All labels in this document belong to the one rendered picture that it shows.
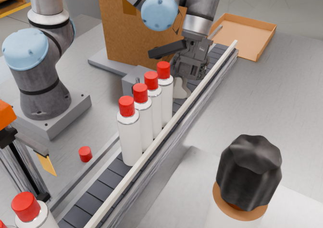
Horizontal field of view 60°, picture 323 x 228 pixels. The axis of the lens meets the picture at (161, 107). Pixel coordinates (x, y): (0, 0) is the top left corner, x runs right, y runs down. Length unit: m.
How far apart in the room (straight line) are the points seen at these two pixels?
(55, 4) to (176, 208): 0.63
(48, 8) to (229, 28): 0.88
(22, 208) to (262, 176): 0.34
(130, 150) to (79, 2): 2.52
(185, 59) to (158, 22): 0.17
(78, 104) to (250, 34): 0.88
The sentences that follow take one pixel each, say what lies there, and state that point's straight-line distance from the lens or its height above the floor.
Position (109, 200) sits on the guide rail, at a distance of 0.65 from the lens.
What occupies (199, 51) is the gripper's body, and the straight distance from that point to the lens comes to 0.76.
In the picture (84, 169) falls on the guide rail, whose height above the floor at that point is 0.96.
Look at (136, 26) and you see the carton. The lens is 1.02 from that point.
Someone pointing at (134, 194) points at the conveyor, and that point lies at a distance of 0.71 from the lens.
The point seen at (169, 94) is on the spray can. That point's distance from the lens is 0.73.
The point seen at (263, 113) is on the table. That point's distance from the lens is 0.99.
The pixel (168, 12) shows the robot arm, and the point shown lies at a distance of 0.61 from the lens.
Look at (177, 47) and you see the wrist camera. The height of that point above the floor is 1.08.
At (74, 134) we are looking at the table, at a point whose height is 0.83.
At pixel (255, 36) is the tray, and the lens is 1.41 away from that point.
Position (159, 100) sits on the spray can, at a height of 1.02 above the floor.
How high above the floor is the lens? 1.47
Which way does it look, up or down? 43 degrees down
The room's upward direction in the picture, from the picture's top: straight up
